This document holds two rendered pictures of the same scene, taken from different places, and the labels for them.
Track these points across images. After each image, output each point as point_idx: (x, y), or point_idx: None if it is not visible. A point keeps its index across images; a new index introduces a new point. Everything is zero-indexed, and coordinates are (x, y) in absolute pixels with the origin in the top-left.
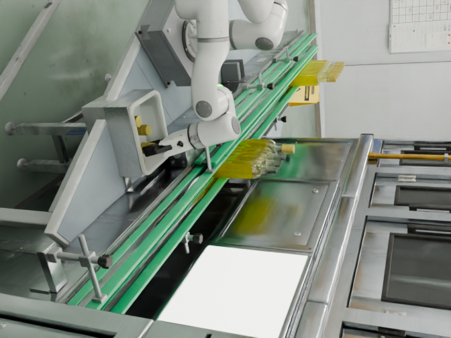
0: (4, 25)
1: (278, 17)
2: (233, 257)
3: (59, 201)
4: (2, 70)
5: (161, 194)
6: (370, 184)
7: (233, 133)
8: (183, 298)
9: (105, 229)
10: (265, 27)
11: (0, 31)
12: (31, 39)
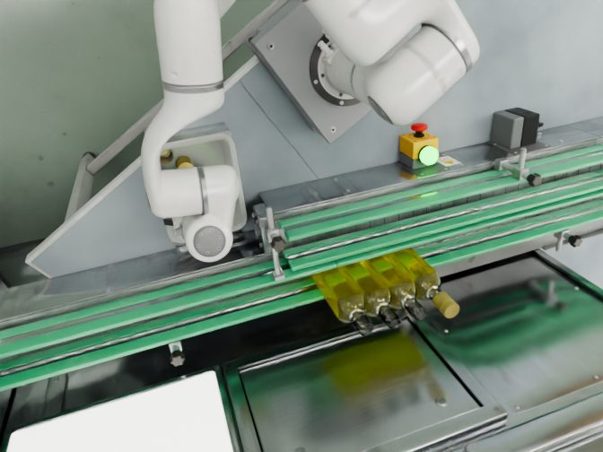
0: (264, 0)
1: (420, 61)
2: (198, 414)
3: (56, 229)
4: (248, 51)
5: (183, 274)
6: None
7: (195, 252)
8: (93, 419)
9: (83, 283)
10: (379, 79)
11: (256, 6)
12: (254, 21)
